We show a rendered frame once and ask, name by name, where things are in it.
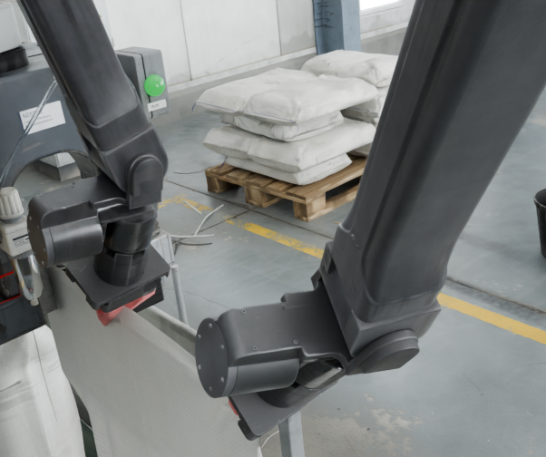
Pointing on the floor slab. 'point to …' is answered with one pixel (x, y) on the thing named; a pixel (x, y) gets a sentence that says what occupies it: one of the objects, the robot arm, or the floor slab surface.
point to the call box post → (291, 436)
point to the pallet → (311, 206)
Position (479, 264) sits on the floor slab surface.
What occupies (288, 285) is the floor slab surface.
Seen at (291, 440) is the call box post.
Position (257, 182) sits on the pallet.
